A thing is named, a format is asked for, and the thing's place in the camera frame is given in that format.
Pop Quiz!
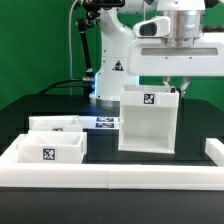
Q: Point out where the white marker sheet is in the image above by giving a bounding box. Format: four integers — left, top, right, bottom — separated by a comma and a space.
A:
80, 116, 119, 130

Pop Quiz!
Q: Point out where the white front drawer tray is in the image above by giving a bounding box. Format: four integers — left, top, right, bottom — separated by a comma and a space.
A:
17, 131, 87, 164

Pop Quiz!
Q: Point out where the white border frame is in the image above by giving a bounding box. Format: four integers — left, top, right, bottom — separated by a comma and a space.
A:
0, 135, 224, 191

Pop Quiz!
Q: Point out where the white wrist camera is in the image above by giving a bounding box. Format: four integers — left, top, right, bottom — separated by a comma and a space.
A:
133, 16, 171, 38

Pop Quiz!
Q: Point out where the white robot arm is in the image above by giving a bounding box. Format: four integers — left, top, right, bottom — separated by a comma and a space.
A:
81, 0, 224, 105

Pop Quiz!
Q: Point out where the white drawer cabinet box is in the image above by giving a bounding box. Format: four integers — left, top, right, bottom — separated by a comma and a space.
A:
118, 85, 179, 154

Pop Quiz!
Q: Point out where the black cable bundle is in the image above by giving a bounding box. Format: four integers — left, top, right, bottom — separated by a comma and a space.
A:
38, 0, 101, 96

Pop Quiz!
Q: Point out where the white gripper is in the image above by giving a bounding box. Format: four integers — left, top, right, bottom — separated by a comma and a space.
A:
127, 37, 224, 98

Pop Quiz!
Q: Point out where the white drawer tray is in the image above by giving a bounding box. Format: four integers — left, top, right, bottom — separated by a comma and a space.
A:
17, 131, 87, 164
29, 115, 83, 132

